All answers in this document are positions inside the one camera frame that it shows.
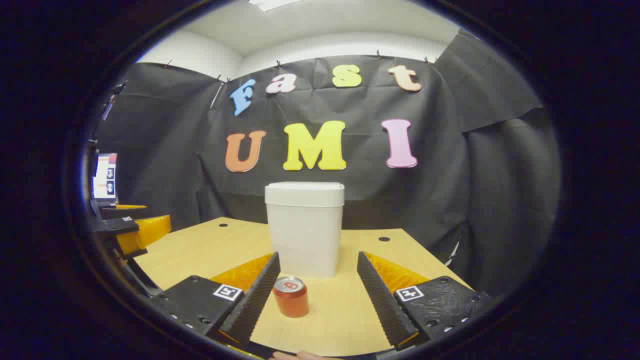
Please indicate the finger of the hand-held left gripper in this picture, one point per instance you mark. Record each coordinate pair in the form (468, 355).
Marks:
(122, 212)
(145, 232)

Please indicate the white desktop garbage bin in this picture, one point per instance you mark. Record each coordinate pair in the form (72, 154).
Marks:
(305, 230)

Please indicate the red pop can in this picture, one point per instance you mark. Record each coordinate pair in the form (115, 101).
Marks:
(291, 302)

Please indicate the ceiling light panel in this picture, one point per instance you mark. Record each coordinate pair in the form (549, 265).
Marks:
(272, 4)

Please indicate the wooden desktop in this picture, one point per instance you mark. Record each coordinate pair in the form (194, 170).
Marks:
(335, 320)

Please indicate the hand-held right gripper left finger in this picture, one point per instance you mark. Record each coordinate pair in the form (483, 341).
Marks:
(257, 300)

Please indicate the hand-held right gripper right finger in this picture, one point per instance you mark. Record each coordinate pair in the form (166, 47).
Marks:
(380, 300)

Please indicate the computer monitor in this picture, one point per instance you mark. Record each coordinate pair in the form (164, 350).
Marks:
(105, 177)

